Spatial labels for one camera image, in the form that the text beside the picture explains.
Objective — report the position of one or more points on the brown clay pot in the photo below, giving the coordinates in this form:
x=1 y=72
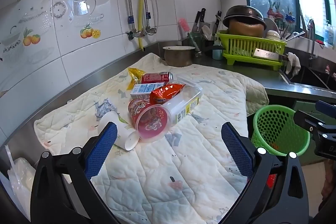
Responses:
x=244 y=28

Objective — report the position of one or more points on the person's right forearm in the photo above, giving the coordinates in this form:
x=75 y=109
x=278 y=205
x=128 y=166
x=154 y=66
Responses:
x=329 y=179

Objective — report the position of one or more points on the clear plastic container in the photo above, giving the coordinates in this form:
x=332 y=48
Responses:
x=186 y=103

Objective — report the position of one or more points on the blue and white milk carton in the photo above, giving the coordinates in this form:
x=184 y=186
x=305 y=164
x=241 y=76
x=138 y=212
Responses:
x=143 y=90

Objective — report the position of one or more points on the green dish rack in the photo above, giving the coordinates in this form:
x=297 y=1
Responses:
x=241 y=43

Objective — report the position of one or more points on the pink bottle brush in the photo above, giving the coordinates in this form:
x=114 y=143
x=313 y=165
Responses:
x=183 y=26

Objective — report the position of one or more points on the clear soap bottle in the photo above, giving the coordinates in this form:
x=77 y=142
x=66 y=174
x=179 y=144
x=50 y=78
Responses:
x=328 y=35

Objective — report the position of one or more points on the dark upturned wok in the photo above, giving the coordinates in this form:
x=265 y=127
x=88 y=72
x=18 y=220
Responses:
x=241 y=14

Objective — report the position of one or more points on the green mesh basket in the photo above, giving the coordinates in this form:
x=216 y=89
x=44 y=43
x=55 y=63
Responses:
x=278 y=124

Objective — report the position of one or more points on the orange snack bag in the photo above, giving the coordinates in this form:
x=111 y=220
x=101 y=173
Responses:
x=165 y=94

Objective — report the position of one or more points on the white rag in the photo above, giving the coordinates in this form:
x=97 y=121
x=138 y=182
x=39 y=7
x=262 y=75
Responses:
x=293 y=62

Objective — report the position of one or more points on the metal pipe valve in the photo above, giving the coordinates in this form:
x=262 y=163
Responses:
x=139 y=33

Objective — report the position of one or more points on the white paper cup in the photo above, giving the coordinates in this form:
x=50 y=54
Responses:
x=123 y=134

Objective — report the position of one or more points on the red noodle cup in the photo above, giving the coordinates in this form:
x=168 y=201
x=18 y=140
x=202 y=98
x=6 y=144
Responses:
x=136 y=108

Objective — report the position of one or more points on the white bowl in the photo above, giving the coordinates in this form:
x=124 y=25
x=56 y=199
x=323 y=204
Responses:
x=273 y=34

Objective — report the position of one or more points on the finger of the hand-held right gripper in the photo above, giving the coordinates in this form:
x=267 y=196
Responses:
x=326 y=108
x=305 y=119

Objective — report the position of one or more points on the white plastic bag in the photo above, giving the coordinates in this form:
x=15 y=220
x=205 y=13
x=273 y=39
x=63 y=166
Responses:
x=21 y=174

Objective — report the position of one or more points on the grey paper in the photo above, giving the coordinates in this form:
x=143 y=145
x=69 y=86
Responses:
x=105 y=108

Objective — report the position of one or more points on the steel sink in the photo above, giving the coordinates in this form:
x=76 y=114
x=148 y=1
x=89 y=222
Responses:
x=309 y=77

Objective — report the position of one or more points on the steel cleaver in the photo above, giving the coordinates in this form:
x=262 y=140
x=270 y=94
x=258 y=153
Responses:
x=265 y=54

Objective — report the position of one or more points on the yellow snack wrapper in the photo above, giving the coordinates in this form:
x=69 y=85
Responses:
x=135 y=73

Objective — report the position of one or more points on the red soda can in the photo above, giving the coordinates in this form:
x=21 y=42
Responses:
x=157 y=77

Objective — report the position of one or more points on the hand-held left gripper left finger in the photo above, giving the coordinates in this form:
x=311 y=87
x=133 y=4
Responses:
x=105 y=145

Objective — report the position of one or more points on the teal cup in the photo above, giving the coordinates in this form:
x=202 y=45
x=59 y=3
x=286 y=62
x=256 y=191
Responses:
x=217 y=53

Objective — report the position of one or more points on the metal faucet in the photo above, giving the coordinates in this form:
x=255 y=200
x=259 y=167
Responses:
x=311 y=29

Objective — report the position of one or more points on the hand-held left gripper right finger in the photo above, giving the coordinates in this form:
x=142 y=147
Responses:
x=236 y=145

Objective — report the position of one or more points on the white quilted blanket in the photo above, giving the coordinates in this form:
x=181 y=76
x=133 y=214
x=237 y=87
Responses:
x=170 y=174

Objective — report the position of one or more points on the red printed plastic cup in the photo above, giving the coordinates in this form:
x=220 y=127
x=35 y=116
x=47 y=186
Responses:
x=153 y=121

